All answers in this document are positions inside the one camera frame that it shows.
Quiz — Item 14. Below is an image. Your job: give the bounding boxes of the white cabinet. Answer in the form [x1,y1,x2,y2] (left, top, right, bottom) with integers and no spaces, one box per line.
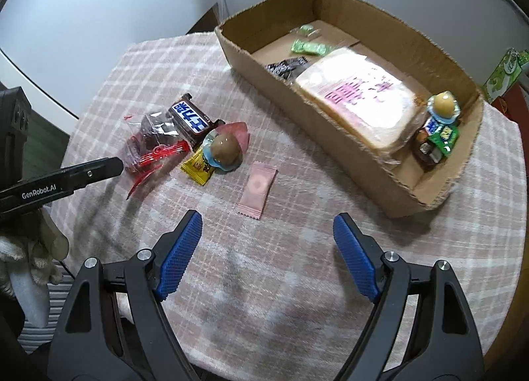
[0,0,224,122]

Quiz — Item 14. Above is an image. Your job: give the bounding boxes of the pink plaid tablecloth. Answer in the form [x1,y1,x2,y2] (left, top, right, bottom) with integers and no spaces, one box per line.
[52,33,526,380]

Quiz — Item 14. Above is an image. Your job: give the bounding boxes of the small black snack packet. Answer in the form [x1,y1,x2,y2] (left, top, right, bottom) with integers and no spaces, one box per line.
[265,56,310,81]

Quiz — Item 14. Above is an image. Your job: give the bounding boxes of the open cardboard box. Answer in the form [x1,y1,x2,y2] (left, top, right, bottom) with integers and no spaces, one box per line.
[215,0,484,218]

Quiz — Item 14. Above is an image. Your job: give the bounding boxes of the brown jelly cup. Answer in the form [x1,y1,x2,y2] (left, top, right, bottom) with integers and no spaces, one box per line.
[203,122,250,172]

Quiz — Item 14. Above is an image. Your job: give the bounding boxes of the small green candy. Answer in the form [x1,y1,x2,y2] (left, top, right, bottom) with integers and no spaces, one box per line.
[290,24,320,39]

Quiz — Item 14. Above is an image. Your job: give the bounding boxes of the yellow candy packet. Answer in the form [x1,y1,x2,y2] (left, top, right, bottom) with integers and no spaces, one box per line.
[180,147,215,186]

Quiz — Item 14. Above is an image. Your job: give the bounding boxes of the brown chocolate bar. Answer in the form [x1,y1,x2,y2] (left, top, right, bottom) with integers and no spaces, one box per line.
[412,116,447,171]
[168,93,225,151]

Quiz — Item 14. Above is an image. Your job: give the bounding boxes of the pink candy packet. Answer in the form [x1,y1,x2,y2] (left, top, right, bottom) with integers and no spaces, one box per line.
[237,162,277,220]

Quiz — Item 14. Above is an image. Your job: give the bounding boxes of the green drink carton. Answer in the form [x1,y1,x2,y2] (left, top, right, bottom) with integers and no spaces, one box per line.
[483,48,528,103]

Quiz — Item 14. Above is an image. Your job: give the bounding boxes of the white gloved left hand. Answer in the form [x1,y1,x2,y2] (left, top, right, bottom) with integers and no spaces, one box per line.
[1,207,69,328]

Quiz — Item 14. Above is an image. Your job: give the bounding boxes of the pink bread bag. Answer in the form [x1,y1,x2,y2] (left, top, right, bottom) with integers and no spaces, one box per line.
[295,47,426,155]

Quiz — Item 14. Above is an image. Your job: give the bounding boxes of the brown chocolate bar back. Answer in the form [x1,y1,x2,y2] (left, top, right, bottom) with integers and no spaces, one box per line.
[168,93,225,151]

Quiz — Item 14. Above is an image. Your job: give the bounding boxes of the brown chocolate bar front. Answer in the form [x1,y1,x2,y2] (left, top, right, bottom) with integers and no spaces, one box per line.
[412,116,447,171]

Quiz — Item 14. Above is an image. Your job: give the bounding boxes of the light green candy packet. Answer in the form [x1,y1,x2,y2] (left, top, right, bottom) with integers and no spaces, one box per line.
[291,39,334,57]

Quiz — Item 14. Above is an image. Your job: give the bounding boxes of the clear bag red snacks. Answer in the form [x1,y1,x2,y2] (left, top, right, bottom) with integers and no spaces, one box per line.
[121,111,191,199]

